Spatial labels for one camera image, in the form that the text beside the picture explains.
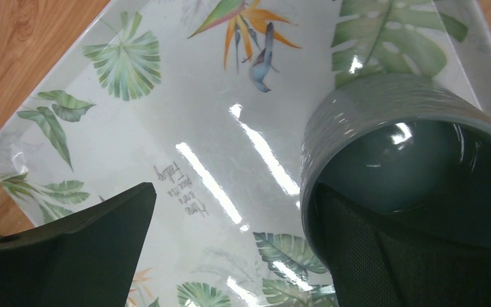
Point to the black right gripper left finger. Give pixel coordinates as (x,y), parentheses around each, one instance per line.
(88,258)

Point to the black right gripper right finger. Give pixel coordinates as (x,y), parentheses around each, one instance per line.
(377,261)

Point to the grey ceramic mug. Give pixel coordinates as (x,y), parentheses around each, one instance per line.
(406,148)

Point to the floral white serving tray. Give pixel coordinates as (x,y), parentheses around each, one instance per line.
(208,100)

